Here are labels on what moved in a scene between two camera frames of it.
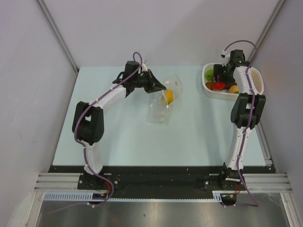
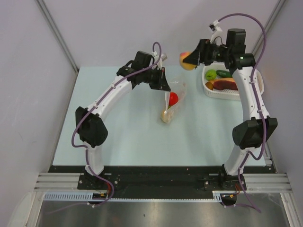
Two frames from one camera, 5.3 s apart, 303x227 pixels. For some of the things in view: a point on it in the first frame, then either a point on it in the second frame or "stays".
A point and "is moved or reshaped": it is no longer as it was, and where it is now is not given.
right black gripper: x=218 y=68 to x=201 y=55
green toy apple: x=209 y=74 stays
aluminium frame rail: x=257 y=183 stays
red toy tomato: x=218 y=85 to x=173 y=98
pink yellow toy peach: x=234 y=89 to x=186 y=65
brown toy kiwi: x=209 y=84 stays
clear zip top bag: x=160 y=103 is moved or reshaped
